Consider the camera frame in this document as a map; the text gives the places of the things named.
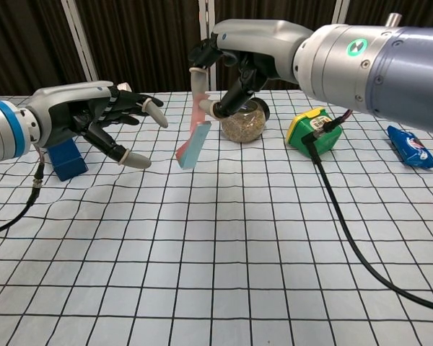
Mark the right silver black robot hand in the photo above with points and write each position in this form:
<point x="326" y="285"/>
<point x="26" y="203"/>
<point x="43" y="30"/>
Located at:
<point x="260" y="39"/>

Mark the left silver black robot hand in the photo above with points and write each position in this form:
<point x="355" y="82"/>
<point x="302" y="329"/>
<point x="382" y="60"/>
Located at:
<point x="72" y="104"/>

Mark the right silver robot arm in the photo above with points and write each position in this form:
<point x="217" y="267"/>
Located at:
<point x="382" y="72"/>

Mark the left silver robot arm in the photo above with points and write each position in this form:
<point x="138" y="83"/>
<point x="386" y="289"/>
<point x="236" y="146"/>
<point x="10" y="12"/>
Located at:
<point x="3" y="129"/>

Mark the dark blue rectangular box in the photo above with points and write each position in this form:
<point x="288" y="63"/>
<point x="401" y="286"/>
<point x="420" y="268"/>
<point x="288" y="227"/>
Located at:
<point x="68" y="162"/>

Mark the round glass jar black lid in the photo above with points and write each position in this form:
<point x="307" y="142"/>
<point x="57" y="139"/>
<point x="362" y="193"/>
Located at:
<point x="245" y="126"/>

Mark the black pleated curtain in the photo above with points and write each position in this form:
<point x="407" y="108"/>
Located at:
<point x="148" y="43"/>

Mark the green container yellow lid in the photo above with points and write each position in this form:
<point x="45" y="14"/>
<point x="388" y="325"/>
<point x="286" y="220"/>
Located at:
<point x="328" y="142"/>

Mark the blue snack packet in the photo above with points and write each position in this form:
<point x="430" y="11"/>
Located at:
<point x="409" y="147"/>

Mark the light blue checked tablecloth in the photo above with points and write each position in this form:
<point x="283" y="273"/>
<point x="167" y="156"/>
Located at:
<point x="202" y="252"/>

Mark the grey metal frame post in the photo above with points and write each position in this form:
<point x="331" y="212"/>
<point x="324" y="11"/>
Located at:
<point x="343" y="11"/>
<point x="208" y="14"/>
<point x="81" y="47"/>

